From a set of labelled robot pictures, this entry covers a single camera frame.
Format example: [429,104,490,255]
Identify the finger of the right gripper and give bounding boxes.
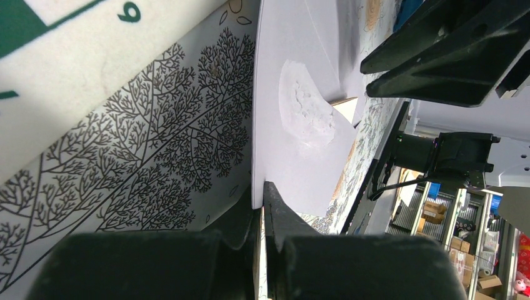
[360,1,529,74]
[366,24,529,108]

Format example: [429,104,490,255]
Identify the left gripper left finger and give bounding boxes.
[27,188,260,299]

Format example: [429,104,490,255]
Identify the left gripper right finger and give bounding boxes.
[263,181,466,299]

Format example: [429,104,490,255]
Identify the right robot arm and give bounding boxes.
[360,1,529,233]

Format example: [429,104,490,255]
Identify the floral table cloth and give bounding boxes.
[0,0,411,300]

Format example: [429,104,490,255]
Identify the cardboard boxes on shelves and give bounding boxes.
[399,182,529,299]

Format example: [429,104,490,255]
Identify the green white chessboard mat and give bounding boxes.
[1,1,223,181]

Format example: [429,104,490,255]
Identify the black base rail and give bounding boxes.
[336,99,410,234]

